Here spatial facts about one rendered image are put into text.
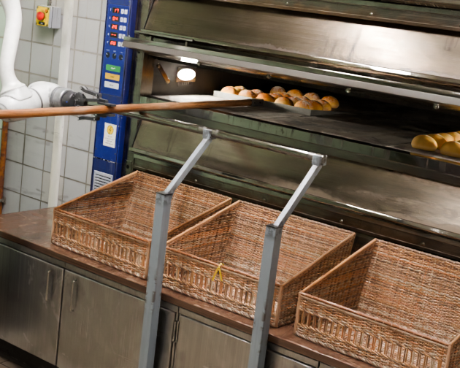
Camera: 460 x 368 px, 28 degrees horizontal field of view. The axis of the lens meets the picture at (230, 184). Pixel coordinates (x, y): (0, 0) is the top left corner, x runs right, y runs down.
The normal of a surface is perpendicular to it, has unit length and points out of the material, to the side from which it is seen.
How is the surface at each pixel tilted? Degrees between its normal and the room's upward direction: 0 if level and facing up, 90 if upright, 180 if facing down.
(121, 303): 90
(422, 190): 70
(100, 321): 90
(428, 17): 90
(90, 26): 90
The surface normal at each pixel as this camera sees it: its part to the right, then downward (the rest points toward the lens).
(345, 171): -0.54, -0.25
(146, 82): 0.78, 0.22
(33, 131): -0.61, 0.09
